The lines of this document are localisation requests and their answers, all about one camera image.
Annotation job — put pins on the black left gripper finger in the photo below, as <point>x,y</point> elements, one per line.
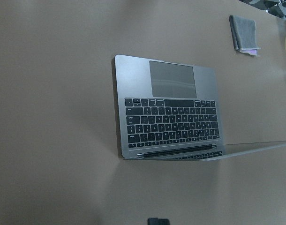
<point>157,221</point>

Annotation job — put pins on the grey laptop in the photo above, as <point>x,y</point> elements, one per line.
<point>170,111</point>

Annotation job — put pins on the grey felt pouch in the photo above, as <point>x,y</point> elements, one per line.
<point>244,35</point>

